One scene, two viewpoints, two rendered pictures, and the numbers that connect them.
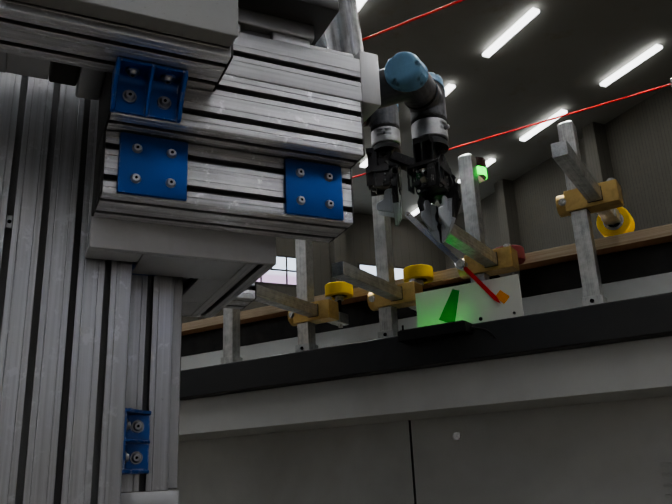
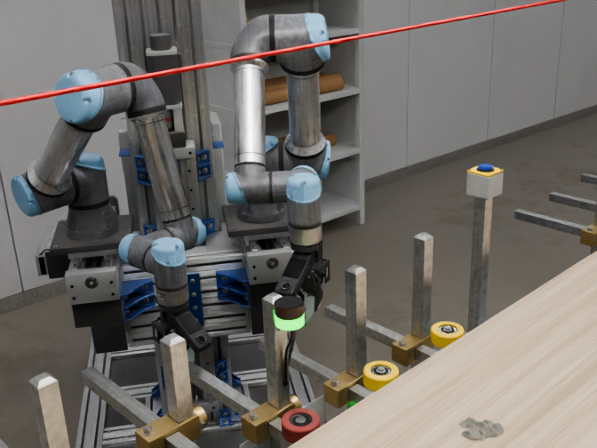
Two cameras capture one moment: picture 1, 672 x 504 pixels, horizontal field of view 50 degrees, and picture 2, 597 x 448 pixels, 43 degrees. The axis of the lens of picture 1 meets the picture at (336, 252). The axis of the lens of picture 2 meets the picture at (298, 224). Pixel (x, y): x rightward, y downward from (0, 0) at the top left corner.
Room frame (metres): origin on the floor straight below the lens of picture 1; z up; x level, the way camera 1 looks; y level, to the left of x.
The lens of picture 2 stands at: (2.07, -1.65, 1.85)
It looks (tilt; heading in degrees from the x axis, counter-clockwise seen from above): 22 degrees down; 106
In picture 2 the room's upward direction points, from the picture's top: 2 degrees counter-clockwise
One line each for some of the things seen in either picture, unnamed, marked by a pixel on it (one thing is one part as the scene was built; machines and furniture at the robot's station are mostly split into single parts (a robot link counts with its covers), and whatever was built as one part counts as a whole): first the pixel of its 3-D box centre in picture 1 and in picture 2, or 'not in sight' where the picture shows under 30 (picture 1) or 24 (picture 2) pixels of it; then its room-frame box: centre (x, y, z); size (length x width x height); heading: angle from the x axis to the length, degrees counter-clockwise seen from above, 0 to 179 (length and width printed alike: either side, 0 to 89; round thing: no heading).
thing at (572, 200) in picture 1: (588, 199); (172, 431); (1.49, -0.57, 0.94); 0.14 x 0.06 x 0.05; 59
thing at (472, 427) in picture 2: not in sight; (481, 426); (2.06, -0.38, 0.91); 0.09 x 0.07 x 0.02; 3
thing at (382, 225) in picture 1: (385, 273); (356, 356); (1.76, -0.12, 0.87); 0.04 x 0.04 x 0.48; 59
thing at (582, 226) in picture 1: (581, 218); (184, 442); (1.50, -0.55, 0.91); 0.04 x 0.04 x 0.48; 59
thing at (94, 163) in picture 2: not in sight; (83, 176); (0.93, 0.12, 1.20); 0.13 x 0.12 x 0.14; 65
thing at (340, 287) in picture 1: (339, 302); (447, 347); (1.97, 0.00, 0.85); 0.08 x 0.08 x 0.11
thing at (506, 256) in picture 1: (487, 264); (273, 417); (1.62, -0.36, 0.84); 0.14 x 0.06 x 0.05; 59
